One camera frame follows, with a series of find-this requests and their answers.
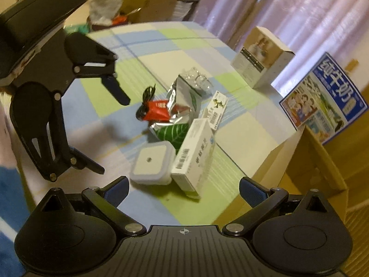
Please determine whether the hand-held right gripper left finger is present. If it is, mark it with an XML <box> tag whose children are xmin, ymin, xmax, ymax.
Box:
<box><xmin>40</xmin><ymin>176</ymin><xmax>147</xmax><ymax>237</ymax></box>

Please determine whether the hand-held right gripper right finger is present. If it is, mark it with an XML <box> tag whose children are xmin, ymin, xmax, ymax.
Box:
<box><xmin>222</xmin><ymin>177</ymin><xmax>329</xmax><ymax>237</ymax></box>

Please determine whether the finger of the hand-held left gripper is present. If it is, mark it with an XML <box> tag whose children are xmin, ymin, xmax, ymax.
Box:
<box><xmin>72</xmin><ymin>45</ymin><xmax>131</xmax><ymax>106</ymax></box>
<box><xmin>24</xmin><ymin>133</ymin><xmax>105</xmax><ymax>182</ymax></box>

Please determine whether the black audio cable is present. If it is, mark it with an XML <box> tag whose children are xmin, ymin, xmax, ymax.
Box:
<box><xmin>137</xmin><ymin>84</ymin><xmax>158</xmax><ymax>120</ymax></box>

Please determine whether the white square lidded container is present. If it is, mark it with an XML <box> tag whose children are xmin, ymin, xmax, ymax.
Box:
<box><xmin>130</xmin><ymin>142</ymin><xmax>176</xmax><ymax>186</ymax></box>

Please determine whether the red snack packet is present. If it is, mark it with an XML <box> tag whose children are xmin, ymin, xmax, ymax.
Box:
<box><xmin>143</xmin><ymin>99</ymin><xmax>170</xmax><ymax>121</ymax></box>

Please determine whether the white medicine box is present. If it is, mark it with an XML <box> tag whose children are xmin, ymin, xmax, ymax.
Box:
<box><xmin>171</xmin><ymin>118</ymin><xmax>216</xmax><ymax>199</ymax></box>

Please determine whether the cardboard box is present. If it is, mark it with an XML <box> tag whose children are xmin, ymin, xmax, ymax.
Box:
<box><xmin>249</xmin><ymin>125</ymin><xmax>369</xmax><ymax>277</ymax></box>

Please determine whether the silver foil bag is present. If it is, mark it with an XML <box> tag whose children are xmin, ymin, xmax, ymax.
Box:
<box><xmin>148</xmin><ymin>73</ymin><xmax>202</xmax><ymax>139</ymax></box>

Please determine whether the green leaf-print packet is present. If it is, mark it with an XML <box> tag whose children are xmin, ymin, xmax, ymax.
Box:
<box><xmin>156</xmin><ymin>123</ymin><xmax>189</xmax><ymax>151</ymax></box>

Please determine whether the checkered tablecloth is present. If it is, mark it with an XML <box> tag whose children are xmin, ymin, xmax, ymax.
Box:
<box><xmin>0</xmin><ymin>21</ymin><xmax>303</xmax><ymax>226</ymax></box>

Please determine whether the crumpled silver bag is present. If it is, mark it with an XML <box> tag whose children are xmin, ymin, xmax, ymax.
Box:
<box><xmin>89</xmin><ymin>0</ymin><xmax>130</xmax><ymax>25</ymax></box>

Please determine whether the clear bag of metal rings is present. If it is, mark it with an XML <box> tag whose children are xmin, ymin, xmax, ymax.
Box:
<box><xmin>182</xmin><ymin>67</ymin><xmax>214</xmax><ymax>96</ymax></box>

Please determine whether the slim white green-print box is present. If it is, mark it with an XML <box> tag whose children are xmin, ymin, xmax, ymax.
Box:
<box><xmin>202</xmin><ymin>90</ymin><xmax>229</xmax><ymax>135</ymax></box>

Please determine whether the stack of white papers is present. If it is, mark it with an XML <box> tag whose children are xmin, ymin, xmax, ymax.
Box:
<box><xmin>173</xmin><ymin>0</ymin><xmax>199</xmax><ymax>22</ymax></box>

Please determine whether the blue milk carton box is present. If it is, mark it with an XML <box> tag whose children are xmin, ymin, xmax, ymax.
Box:
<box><xmin>279</xmin><ymin>52</ymin><xmax>363</xmax><ymax>145</ymax></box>

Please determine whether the white product box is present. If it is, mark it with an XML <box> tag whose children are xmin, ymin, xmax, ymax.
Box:
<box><xmin>231</xmin><ymin>26</ymin><xmax>295</xmax><ymax>89</ymax></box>

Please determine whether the pale purple curtain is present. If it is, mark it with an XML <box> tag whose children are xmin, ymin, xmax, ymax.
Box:
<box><xmin>187</xmin><ymin>0</ymin><xmax>369</xmax><ymax>99</ymax></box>

